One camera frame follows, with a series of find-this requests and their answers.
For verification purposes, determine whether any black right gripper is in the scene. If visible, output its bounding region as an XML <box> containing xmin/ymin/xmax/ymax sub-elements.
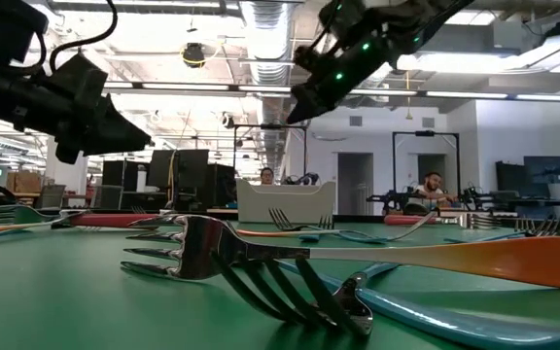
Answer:
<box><xmin>287</xmin><ymin>28</ymin><xmax>407</xmax><ymax>123</ymax></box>

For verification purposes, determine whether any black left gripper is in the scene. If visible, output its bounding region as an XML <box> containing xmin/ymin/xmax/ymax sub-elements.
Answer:
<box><xmin>15</xmin><ymin>94</ymin><xmax>153</xmax><ymax>165</ymax></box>

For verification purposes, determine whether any red handled silver fork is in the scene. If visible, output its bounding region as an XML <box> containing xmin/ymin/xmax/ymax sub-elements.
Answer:
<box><xmin>383</xmin><ymin>213</ymin><xmax>503</xmax><ymax>230</ymax></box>
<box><xmin>0</xmin><ymin>203</ymin><xmax>162</xmax><ymax>230</ymax></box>

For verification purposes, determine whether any white column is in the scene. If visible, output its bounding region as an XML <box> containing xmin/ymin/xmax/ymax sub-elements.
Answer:
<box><xmin>45</xmin><ymin>145</ymin><xmax>89</xmax><ymax>210</ymax></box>

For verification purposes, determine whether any black computer monitor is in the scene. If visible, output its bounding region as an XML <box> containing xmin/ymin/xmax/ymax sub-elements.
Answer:
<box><xmin>147</xmin><ymin>148</ymin><xmax>211</xmax><ymax>192</ymax></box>

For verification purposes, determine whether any grey door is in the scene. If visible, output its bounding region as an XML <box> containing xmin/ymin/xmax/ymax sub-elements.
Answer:
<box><xmin>336</xmin><ymin>153</ymin><xmax>374</xmax><ymax>216</ymax></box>

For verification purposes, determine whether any black ceiling dome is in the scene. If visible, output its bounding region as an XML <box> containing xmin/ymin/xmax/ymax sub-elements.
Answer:
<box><xmin>181</xmin><ymin>42</ymin><xmax>207</xmax><ymax>69</ymax></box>

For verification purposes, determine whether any cardboard box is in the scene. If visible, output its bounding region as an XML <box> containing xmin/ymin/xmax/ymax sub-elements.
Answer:
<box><xmin>6</xmin><ymin>170</ymin><xmax>43</xmax><ymax>194</ymax></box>

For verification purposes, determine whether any white plastic bin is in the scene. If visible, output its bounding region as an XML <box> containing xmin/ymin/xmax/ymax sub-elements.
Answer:
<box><xmin>235</xmin><ymin>178</ymin><xmax>337</xmax><ymax>225</ymax></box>

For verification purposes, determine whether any black computer case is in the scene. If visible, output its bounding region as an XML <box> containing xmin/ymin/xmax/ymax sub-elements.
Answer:
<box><xmin>207</xmin><ymin>163</ymin><xmax>238</xmax><ymax>210</ymax></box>

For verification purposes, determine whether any green table mat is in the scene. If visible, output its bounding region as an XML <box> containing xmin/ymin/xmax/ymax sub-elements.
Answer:
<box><xmin>0</xmin><ymin>208</ymin><xmax>560</xmax><ymax>350</ymax></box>

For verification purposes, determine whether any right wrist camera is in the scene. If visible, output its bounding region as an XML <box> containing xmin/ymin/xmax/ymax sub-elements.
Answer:
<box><xmin>292</xmin><ymin>45</ymin><xmax>328</xmax><ymax>74</ymax></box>

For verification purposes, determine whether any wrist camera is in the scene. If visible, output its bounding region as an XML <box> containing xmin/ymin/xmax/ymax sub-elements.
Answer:
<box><xmin>292</xmin><ymin>45</ymin><xmax>328</xmax><ymax>74</ymax></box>
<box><xmin>50</xmin><ymin>52</ymin><xmax>110</xmax><ymax>101</ymax></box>

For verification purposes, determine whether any black metal station frame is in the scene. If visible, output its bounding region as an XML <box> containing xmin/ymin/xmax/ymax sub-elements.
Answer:
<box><xmin>391</xmin><ymin>129</ymin><xmax>461</xmax><ymax>195</ymax></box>
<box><xmin>232</xmin><ymin>122</ymin><xmax>309</xmax><ymax>187</ymax></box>

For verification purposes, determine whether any silver ventilation duct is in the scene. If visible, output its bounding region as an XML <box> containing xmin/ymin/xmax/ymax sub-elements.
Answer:
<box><xmin>238</xmin><ymin>0</ymin><xmax>305</xmax><ymax>181</ymax></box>

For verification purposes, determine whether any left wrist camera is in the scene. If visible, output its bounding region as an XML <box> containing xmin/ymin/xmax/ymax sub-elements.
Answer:
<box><xmin>50</xmin><ymin>52</ymin><xmax>110</xmax><ymax>101</ymax></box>

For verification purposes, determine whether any black left camera cable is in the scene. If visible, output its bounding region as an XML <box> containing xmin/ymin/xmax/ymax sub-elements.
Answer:
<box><xmin>49</xmin><ymin>0</ymin><xmax>119</xmax><ymax>74</ymax></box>

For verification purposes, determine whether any black table frame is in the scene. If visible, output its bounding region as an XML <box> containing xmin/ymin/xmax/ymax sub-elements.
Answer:
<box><xmin>0</xmin><ymin>207</ymin><xmax>560</xmax><ymax>235</ymax></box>

